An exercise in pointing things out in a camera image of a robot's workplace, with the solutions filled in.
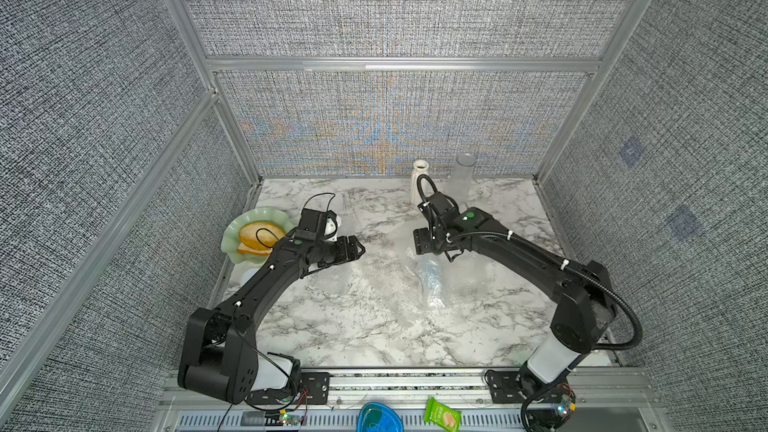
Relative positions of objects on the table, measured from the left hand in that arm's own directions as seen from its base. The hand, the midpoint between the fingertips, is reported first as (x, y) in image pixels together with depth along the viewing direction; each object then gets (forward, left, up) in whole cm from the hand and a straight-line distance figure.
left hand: (359, 249), depth 84 cm
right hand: (+2, -19, +3) cm, 19 cm away
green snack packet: (-39, -19, -11) cm, 44 cm away
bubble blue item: (-6, -20, -6) cm, 22 cm away
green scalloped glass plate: (+9, +41, -7) cm, 43 cm away
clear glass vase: (+35, -38, -10) cm, 53 cm away
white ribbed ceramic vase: (+29, -21, +4) cm, 36 cm away
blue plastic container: (-39, -4, -3) cm, 39 cm away
